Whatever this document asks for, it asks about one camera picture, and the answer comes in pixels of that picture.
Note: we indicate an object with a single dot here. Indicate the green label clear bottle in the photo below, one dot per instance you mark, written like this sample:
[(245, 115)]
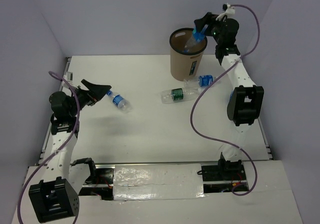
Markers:
[(178, 95)]

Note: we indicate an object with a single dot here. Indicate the shiny silver foil sheet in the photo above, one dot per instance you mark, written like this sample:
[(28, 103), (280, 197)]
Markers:
[(157, 182)]

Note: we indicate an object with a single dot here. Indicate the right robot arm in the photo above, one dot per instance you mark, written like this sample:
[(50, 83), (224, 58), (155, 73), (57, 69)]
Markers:
[(245, 102)]

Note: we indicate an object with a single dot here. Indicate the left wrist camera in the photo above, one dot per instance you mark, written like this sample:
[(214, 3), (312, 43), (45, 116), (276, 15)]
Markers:
[(68, 76)]

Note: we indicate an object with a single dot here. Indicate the brown cylindrical paper bin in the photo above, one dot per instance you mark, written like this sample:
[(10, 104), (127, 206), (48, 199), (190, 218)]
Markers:
[(184, 64)]

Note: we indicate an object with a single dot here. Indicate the blue label bottle by bin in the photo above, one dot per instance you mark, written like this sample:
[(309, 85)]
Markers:
[(201, 81)]

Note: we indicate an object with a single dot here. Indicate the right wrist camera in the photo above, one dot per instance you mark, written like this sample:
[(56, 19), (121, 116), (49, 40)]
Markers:
[(228, 11)]

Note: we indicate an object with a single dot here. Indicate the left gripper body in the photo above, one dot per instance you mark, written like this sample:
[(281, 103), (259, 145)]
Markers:
[(83, 98)]

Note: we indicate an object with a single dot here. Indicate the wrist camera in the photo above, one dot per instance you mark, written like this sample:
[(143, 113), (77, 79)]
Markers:
[(68, 76), (228, 11)]

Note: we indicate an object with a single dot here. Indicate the crushed blue label bottle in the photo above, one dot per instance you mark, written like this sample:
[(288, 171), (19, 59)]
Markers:
[(197, 42)]

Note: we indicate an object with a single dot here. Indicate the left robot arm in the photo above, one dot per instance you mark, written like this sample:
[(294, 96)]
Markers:
[(56, 196)]

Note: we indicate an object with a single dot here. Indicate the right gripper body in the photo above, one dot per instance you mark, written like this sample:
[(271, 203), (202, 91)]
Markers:
[(217, 26)]

